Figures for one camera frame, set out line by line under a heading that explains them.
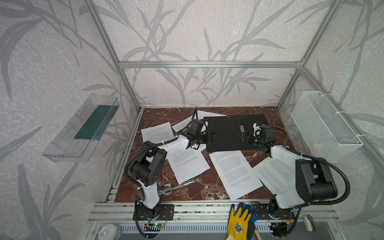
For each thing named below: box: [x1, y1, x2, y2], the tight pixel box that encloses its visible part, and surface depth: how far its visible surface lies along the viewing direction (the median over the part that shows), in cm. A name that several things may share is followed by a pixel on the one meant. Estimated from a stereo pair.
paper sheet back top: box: [187, 110, 227, 122], surface depth 118 cm
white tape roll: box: [98, 223, 123, 240], surface depth 65 cm
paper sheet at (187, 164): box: [165, 147, 211, 185], surface depth 92 cm
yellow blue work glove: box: [225, 202, 257, 240], surface depth 71 cm
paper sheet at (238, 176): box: [208, 150, 264, 201], surface depth 89 cm
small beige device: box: [303, 214, 316, 232], surface depth 71 cm
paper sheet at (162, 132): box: [141, 121, 177, 144], surface depth 109 cm
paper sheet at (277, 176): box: [252, 156, 296, 195], surface depth 88 cm
